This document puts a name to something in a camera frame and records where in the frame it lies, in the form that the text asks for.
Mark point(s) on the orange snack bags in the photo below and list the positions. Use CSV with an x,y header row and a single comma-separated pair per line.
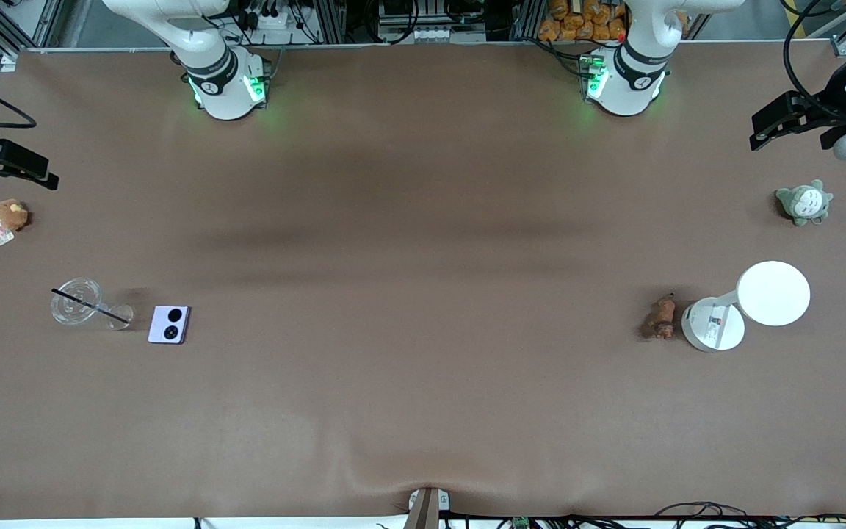
x,y
584,22

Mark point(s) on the brown lion statue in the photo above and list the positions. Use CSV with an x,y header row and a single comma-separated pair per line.
x,y
662,317

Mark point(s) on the clear plastic cup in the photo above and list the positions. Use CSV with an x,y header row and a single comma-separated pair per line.
x,y
76,303

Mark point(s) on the white power strip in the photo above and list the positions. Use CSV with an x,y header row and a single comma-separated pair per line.
x,y
276,20

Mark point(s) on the brown plush toy with tag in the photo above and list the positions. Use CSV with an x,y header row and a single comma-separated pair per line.
x,y
9,214

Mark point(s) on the grey totoro plush toy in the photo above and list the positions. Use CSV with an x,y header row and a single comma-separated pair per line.
x,y
805,202

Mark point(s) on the lilac flip phone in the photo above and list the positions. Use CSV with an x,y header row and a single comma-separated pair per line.
x,y
169,324

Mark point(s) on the white desk lamp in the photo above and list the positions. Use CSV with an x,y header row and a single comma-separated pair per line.
x,y
773,294

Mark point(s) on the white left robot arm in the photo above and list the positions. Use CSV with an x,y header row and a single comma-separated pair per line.
x,y
625,88

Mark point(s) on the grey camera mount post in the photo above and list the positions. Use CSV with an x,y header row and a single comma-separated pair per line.
x,y
424,510

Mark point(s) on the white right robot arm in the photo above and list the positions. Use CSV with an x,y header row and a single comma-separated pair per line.
x,y
225,95

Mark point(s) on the black drinking straw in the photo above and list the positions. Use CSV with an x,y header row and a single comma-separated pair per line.
x,y
89,305

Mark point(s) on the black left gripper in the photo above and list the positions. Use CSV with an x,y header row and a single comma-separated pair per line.
x,y
832,109

